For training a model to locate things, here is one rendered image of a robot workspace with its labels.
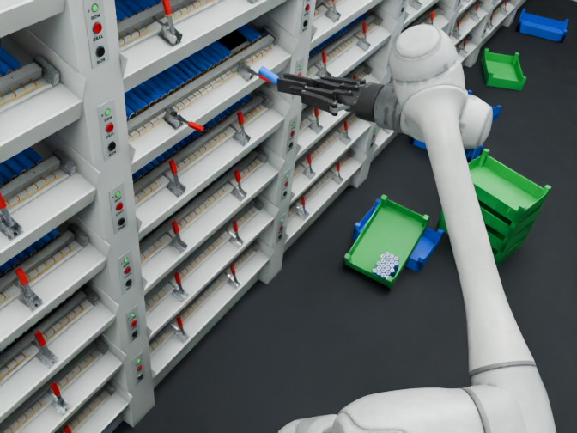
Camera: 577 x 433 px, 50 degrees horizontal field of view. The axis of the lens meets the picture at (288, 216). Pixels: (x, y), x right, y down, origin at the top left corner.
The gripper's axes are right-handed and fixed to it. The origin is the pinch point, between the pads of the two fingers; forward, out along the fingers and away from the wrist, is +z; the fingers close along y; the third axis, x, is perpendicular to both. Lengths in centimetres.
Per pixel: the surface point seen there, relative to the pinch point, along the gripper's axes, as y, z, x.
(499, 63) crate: -257, 28, 102
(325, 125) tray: -61, 30, 47
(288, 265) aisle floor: -43, 38, 101
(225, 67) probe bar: -7.2, 25.0, 3.6
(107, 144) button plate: 36.0, 19.0, 0.6
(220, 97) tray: -0.7, 22.1, 8.0
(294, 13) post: -30.2, 19.4, -2.9
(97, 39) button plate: 35.4, 14.9, -20.2
